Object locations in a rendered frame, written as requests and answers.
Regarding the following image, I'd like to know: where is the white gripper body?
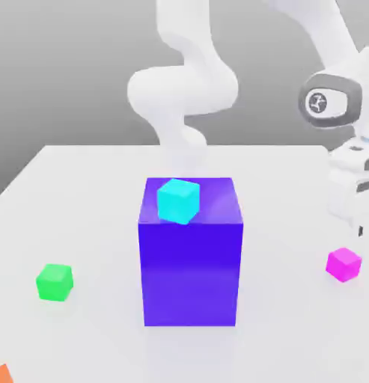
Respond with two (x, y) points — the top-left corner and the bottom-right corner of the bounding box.
(326, 167), (369, 224)

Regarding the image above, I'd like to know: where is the small magenta cube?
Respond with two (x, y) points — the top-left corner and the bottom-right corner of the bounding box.
(325, 247), (363, 284)

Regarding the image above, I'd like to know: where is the small cyan cube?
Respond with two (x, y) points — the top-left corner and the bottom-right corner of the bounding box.
(156, 178), (201, 226)

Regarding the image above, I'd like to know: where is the small green cube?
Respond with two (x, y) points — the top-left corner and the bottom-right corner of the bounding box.
(35, 263), (75, 302)

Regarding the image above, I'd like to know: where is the small orange cube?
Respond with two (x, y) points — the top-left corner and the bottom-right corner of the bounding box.
(0, 363), (15, 383)

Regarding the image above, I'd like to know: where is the large blue box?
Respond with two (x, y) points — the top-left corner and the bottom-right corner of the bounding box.
(138, 177), (244, 328)

